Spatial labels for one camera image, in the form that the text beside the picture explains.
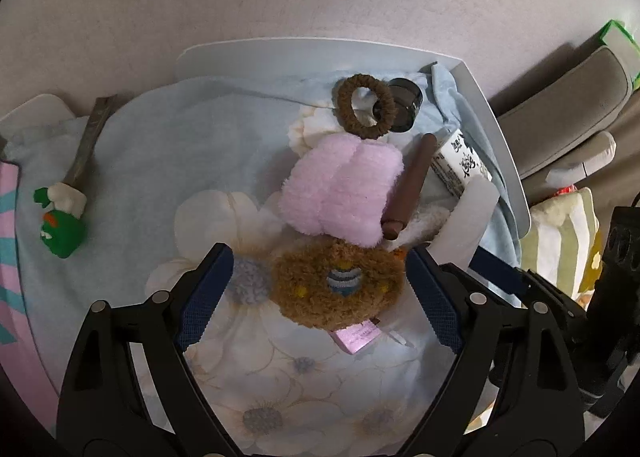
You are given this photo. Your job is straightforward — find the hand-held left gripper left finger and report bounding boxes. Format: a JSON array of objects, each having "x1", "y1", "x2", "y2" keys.
[{"x1": 56, "y1": 242, "x2": 256, "y2": 457}]

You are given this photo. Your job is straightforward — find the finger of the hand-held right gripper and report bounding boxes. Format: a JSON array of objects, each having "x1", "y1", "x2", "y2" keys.
[{"x1": 469, "y1": 248, "x2": 588, "y2": 338}]

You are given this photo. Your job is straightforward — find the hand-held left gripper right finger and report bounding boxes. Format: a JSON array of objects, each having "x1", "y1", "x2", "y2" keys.
[{"x1": 387, "y1": 244, "x2": 586, "y2": 457}]

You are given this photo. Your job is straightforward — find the brown plush toy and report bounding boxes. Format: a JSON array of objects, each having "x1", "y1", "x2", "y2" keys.
[{"x1": 271, "y1": 240, "x2": 407, "y2": 329}]

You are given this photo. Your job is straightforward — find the white printed tube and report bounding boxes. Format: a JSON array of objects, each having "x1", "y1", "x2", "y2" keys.
[{"x1": 431, "y1": 127, "x2": 493, "y2": 198}]

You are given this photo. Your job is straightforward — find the pink fluffy socks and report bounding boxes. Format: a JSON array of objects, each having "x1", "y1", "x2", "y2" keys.
[{"x1": 278, "y1": 133, "x2": 405, "y2": 249}]

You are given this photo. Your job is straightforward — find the yellow striped cushion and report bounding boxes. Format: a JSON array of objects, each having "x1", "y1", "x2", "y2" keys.
[{"x1": 520, "y1": 187, "x2": 603, "y2": 298}]

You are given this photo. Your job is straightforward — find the white fleece item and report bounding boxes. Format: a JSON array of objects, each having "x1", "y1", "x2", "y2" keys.
[{"x1": 387, "y1": 202, "x2": 453, "y2": 263}]

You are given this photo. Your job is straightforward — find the small pink box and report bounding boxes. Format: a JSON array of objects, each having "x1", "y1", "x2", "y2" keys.
[{"x1": 330, "y1": 319, "x2": 383, "y2": 355}]

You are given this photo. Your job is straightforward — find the brown wooden stick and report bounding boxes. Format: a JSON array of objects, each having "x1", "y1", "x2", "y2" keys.
[{"x1": 381, "y1": 133, "x2": 440, "y2": 241}]

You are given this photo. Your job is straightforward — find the light blue floral blanket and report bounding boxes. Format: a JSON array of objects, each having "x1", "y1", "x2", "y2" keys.
[{"x1": 0, "y1": 68, "x2": 523, "y2": 457}]

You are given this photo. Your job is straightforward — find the green toy figure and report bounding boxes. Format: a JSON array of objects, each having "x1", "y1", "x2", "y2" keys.
[{"x1": 34, "y1": 182, "x2": 88, "y2": 259}]

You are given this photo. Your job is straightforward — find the grey chair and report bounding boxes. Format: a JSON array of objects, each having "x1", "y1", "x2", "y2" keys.
[{"x1": 492, "y1": 44, "x2": 635, "y2": 192}]

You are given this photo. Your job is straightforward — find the black round tin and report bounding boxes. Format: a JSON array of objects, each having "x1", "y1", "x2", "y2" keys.
[{"x1": 372, "y1": 78, "x2": 425, "y2": 134}]

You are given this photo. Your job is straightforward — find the white fluffy scrunchie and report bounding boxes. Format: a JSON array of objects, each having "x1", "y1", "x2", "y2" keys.
[{"x1": 289, "y1": 106, "x2": 346, "y2": 158}]

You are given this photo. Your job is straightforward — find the brown hair scrunchie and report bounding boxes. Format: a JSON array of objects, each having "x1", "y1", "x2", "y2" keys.
[{"x1": 336, "y1": 74, "x2": 398, "y2": 140}]

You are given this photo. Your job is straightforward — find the white pillow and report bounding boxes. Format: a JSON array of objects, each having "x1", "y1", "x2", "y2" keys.
[{"x1": 0, "y1": 93, "x2": 76, "y2": 162}]

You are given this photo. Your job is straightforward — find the green box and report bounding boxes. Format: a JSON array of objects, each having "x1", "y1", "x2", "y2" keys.
[{"x1": 598, "y1": 19, "x2": 640, "y2": 88}]

